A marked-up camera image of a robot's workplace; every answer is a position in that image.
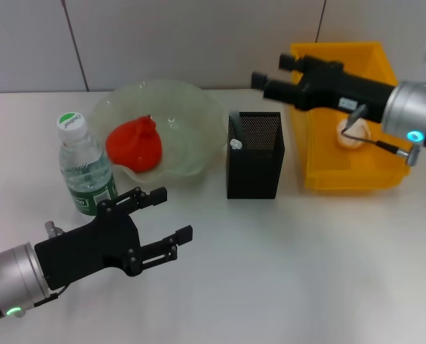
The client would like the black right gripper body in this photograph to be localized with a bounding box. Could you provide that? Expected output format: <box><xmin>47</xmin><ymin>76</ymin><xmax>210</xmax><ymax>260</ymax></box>
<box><xmin>293</xmin><ymin>53</ymin><xmax>397</xmax><ymax>125</ymax></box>

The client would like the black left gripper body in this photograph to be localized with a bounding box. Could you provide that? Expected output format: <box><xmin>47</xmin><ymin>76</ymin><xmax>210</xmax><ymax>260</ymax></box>
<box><xmin>33</xmin><ymin>200</ymin><xmax>143</xmax><ymax>291</ymax></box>

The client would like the white paper ball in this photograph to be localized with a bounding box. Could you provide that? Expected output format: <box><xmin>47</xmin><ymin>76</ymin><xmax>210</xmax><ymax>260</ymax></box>
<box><xmin>336</xmin><ymin>120</ymin><xmax>372</xmax><ymax>148</ymax></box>

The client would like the orange fruit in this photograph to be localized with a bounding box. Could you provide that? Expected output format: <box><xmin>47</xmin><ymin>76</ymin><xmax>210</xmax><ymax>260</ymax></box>
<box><xmin>105</xmin><ymin>114</ymin><xmax>163</xmax><ymax>173</ymax></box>

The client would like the grey glitter pen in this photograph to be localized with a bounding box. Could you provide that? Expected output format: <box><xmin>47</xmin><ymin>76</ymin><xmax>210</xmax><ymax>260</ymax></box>
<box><xmin>229</xmin><ymin>111</ymin><xmax>243</xmax><ymax>141</ymax></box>

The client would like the clear green-labelled water bottle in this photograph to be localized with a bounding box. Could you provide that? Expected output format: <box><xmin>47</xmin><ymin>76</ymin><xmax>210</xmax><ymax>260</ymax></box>
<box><xmin>56</xmin><ymin>111</ymin><xmax>119</xmax><ymax>216</ymax></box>

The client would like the pale green wavy glass plate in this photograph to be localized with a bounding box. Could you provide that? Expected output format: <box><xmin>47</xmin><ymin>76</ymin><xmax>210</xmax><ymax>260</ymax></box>
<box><xmin>90</xmin><ymin>79</ymin><xmax>225</xmax><ymax>187</ymax></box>

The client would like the black mesh pen holder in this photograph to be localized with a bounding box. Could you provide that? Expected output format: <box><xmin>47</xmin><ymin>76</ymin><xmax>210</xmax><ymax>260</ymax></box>
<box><xmin>226</xmin><ymin>111</ymin><xmax>286</xmax><ymax>200</ymax></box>

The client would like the yellow plastic bin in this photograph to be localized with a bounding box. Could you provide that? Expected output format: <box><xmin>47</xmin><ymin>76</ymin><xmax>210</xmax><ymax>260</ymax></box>
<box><xmin>290</xmin><ymin>41</ymin><xmax>413</xmax><ymax>191</ymax></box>

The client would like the left arm cable with plug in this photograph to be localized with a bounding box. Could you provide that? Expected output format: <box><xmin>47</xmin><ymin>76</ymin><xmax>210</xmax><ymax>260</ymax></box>
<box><xmin>33</xmin><ymin>221</ymin><xmax>70</xmax><ymax>308</ymax></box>

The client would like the arm cable with plug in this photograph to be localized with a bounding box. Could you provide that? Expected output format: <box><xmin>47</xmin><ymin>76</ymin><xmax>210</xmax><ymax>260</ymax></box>
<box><xmin>33</xmin><ymin>221</ymin><xmax>70</xmax><ymax>308</ymax></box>
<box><xmin>340</xmin><ymin>104</ymin><xmax>422</xmax><ymax>166</ymax></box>

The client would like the right arm cable with plug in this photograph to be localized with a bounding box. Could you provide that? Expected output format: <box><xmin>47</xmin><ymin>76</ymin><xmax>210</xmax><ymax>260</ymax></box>
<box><xmin>340</xmin><ymin>104</ymin><xmax>422</xmax><ymax>166</ymax></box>

